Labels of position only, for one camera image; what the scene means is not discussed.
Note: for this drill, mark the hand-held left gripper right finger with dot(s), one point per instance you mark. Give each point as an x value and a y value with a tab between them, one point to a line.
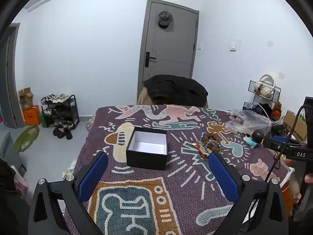
223	176

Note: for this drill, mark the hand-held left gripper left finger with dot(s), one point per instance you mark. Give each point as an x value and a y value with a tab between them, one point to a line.
94	173

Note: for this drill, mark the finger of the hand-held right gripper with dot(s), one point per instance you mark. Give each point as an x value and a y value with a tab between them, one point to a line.
275	145
278	128

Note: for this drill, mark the pile of mixed jewelry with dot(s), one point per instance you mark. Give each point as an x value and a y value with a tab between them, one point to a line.
207	143

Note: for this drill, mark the black jewelry box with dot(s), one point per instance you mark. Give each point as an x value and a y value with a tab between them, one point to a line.
146	161

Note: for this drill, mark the person's right hand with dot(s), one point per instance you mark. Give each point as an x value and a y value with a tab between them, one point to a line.
294	186

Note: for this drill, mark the open cardboard box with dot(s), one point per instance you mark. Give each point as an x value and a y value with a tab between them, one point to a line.
293	124

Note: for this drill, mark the red brown plush toy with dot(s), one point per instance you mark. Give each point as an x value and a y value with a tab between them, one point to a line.
276	111

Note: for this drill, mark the blue doll figure black head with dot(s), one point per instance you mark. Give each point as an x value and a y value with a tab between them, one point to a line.
256	135

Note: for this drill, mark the black bag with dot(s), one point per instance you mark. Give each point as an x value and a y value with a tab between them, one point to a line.
265	110

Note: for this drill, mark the clear plastic bag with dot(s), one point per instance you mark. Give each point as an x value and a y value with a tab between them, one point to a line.
249	121

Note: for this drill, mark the white handbag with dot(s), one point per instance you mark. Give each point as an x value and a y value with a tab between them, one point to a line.
266	91

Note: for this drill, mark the orange box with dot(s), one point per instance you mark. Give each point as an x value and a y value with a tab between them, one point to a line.
286	198
31	116

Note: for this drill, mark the black slipper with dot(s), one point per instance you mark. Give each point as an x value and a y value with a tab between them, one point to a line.
58	132
68	134

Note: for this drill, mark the printed woven blanket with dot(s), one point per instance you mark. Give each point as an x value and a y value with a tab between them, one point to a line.
171	188

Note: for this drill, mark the black shoe rack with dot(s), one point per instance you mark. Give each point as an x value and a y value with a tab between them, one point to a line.
73	112

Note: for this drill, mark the green paper bag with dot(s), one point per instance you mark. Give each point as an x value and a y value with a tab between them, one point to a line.
44	121

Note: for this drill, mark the pink bag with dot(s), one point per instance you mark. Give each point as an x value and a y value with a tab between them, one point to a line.
20	183

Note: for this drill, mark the green leaf cushion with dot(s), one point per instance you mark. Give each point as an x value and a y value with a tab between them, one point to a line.
25	138

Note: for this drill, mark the tan chair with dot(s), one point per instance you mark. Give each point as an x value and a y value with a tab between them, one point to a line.
141	99

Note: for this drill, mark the dark clothing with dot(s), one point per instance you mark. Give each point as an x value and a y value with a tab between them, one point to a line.
9	200

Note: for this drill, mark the black jacket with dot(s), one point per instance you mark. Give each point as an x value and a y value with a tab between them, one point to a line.
176	88

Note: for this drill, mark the brown cardboard box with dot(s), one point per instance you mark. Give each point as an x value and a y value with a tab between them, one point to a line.
25	98

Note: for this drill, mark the grey door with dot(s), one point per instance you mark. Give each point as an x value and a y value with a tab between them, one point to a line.
171	53

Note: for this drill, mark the dark cap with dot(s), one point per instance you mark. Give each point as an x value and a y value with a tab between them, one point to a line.
165	19

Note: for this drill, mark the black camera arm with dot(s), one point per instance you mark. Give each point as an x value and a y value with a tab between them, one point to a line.
281	149

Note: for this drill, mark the white light switch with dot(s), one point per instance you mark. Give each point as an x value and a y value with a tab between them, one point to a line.
233	45

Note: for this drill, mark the grey door frame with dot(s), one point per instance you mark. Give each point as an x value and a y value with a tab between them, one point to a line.
11	78

